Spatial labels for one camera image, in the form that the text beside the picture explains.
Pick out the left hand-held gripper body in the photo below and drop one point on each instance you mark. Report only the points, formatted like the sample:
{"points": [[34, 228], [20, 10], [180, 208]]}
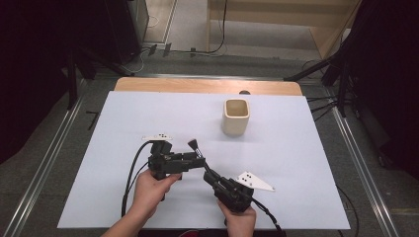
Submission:
{"points": [[164, 163]]}

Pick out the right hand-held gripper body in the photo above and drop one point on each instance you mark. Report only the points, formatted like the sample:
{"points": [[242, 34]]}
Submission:
{"points": [[234, 196]]}

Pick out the black makeup brush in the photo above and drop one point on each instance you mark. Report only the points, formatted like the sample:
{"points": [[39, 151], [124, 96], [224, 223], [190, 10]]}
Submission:
{"points": [[198, 152]]}

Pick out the person's right hand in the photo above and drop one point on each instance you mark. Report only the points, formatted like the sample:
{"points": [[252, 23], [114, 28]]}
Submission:
{"points": [[240, 222]]}

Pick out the person's left hand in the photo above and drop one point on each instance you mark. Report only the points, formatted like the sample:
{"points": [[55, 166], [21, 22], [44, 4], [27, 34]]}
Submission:
{"points": [[150, 196]]}

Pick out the beige square cup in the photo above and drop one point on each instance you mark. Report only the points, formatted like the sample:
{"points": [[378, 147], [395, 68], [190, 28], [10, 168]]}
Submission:
{"points": [[234, 123]]}

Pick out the person's dark clothing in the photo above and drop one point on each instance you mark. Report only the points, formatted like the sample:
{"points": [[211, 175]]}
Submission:
{"points": [[189, 234]]}

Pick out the white table sheet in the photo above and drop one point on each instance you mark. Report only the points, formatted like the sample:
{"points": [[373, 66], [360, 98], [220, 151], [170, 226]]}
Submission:
{"points": [[290, 164]]}

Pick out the wooden table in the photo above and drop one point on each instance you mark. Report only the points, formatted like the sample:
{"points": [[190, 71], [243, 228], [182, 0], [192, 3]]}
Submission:
{"points": [[197, 85]]}

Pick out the black stand legs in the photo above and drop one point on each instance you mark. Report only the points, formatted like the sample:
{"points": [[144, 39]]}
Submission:
{"points": [[72, 82], [342, 85]]}

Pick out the black cabinet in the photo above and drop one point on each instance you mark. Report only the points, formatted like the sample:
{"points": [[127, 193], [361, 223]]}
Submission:
{"points": [[125, 29]]}

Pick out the dark curtain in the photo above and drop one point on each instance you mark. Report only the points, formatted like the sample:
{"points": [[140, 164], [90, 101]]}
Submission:
{"points": [[392, 82], [29, 82]]}

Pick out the light wooden shelf unit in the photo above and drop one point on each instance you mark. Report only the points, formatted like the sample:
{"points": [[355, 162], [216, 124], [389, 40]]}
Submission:
{"points": [[326, 33]]}

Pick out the metal floor rail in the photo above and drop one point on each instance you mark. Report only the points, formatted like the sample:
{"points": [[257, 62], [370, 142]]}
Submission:
{"points": [[362, 171], [42, 168]]}

